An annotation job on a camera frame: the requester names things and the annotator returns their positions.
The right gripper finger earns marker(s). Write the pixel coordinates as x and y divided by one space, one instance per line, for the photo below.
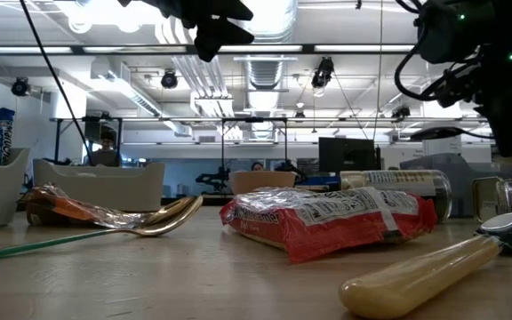
511 129

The black monitor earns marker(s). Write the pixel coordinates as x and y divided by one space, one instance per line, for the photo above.
347 155

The black metal table frame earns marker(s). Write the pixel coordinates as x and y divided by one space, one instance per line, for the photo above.
194 201

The peach plastic bowl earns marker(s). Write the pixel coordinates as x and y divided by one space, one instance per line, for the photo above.
262 182

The orange taco seasoning packet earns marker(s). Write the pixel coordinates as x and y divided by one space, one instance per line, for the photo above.
74 209

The black overhead beam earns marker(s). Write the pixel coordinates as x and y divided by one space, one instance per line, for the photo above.
105 49

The gold lid spice jar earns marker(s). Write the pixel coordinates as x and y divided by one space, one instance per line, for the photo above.
398 182

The black background station frame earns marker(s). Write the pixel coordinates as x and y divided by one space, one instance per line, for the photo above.
222 142

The black hanging camera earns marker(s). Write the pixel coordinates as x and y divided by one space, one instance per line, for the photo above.
400 112
20 86
169 80
322 73

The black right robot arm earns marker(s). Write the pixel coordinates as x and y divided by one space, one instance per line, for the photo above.
451 31

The red ramen packet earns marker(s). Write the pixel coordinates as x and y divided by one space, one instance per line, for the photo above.
327 222

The silver ventilation duct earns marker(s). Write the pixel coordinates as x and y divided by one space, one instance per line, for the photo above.
263 75

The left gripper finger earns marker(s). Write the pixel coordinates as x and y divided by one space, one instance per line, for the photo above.
213 40
220 11

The light grey plastic bin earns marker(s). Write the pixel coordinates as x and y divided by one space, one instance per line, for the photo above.
100 189

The black background robot arm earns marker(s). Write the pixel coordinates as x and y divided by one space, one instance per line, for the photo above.
213 180

